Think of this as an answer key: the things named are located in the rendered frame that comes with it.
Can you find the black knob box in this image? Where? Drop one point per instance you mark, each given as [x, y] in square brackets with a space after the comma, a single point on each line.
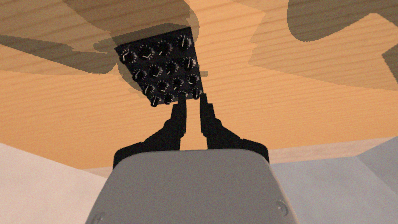
[164, 66]

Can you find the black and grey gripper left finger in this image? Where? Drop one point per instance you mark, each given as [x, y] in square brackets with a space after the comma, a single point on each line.
[164, 139]

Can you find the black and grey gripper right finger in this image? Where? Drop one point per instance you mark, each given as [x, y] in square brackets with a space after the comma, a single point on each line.
[219, 136]

